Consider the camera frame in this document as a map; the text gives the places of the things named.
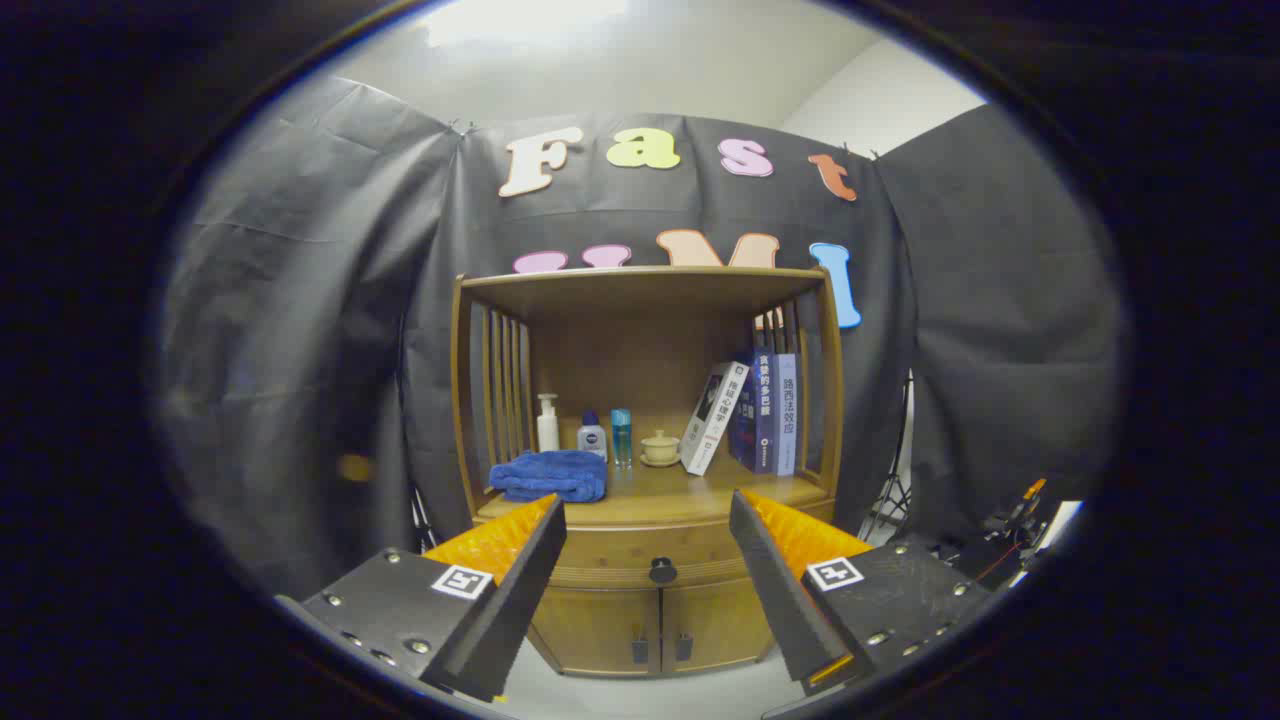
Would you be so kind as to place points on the white bottle with blue cap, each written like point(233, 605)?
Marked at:
point(592, 440)

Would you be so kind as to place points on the white book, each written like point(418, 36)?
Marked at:
point(712, 420)

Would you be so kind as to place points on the wooden cabinet door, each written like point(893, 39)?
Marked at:
point(720, 620)
point(600, 630)

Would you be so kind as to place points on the black equipment with orange part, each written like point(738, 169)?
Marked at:
point(1010, 530)

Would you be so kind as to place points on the blue folded towel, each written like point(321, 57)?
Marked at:
point(550, 476)

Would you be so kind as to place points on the black round drawer knob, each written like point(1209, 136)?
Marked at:
point(662, 571)

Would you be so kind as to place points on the wooden countertop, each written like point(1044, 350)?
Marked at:
point(660, 495)

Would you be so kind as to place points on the beige lidded teacup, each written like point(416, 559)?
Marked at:
point(660, 448)

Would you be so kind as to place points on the dark blue book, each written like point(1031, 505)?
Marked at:
point(760, 420)

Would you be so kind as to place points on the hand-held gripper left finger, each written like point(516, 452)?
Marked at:
point(500, 620)

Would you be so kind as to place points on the wooden drawer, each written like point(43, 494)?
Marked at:
point(620, 550)

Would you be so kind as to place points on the white pump bottle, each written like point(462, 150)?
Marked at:
point(548, 430)

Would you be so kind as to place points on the pale grey-blue book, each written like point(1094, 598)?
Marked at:
point(786, 420)

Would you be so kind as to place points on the wooden cabinet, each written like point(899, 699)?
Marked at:
point(640, 340)

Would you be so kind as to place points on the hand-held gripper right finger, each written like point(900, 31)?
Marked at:
point(780, 600)

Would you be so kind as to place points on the clear blue bottle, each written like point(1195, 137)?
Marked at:
point(621, 440)

